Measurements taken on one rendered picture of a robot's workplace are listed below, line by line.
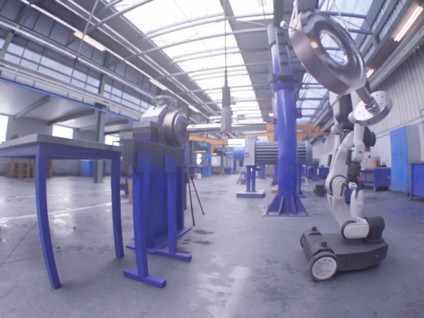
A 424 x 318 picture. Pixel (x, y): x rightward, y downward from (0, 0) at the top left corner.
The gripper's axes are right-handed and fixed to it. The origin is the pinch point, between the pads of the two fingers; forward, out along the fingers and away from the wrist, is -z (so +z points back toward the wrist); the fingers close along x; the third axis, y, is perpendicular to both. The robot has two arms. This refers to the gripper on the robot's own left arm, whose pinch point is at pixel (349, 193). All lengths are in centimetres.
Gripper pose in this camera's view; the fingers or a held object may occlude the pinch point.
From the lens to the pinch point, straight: 135.1
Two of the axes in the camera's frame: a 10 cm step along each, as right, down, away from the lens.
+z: 2.0, -9.8, -0.1
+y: -3.0, -0.5, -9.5
